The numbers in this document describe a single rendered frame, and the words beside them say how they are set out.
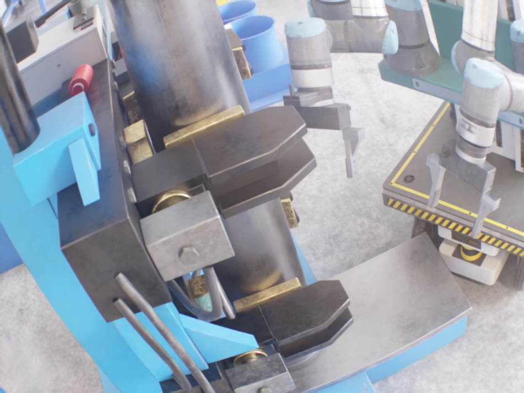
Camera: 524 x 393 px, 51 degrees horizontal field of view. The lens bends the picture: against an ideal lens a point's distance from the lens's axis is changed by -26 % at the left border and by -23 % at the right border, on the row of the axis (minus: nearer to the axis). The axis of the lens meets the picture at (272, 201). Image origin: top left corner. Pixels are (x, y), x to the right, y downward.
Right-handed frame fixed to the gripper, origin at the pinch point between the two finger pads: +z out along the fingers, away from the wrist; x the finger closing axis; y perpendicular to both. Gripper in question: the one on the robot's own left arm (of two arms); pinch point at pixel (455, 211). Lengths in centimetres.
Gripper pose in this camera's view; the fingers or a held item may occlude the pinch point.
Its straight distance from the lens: 131.0
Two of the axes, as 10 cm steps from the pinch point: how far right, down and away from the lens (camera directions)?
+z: -1.4, 8.5, 5.0
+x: 6.7, 4.6, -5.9
